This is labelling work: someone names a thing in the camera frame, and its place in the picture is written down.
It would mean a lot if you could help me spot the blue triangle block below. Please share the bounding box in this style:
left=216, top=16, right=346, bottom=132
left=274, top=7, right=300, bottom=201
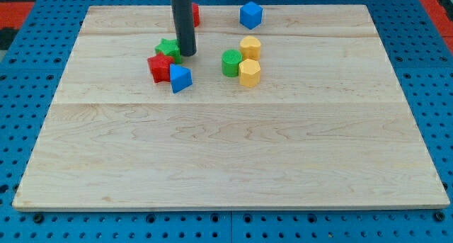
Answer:
left=170, top=64, right=193, bottom=94

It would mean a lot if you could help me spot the red circle block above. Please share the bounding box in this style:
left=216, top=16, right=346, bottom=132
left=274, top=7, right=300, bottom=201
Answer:
left=192, top=2, right=200, bottom=27

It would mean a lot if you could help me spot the yellow hexagon block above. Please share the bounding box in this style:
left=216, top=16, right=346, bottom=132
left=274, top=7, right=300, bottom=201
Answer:
left=239, top=59, right=260, bottom=88

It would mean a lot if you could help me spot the green cylinder block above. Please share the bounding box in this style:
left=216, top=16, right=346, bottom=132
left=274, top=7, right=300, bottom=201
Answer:
left=222, top=49, right=242, bottom=77

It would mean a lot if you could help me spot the red star block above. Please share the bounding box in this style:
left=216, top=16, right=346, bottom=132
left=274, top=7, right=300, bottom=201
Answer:
left=147, top=52, right=174, bottom=84

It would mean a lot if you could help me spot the green star block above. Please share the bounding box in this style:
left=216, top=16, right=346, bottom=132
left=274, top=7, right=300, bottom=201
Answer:
left=154, top=38, right=182, bottom=64

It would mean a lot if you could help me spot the light wooden board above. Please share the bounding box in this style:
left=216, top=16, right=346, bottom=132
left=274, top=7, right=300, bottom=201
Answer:
left=13, top=5, right=450, bottom=212

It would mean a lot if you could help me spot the blue cube block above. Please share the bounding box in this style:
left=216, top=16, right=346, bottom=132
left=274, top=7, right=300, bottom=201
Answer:
left=239, top=1, right=263, bottom=30

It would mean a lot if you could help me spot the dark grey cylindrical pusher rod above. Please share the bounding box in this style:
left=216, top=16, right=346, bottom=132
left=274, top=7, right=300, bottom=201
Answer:
left=171, top=0, right=197, bottom=57

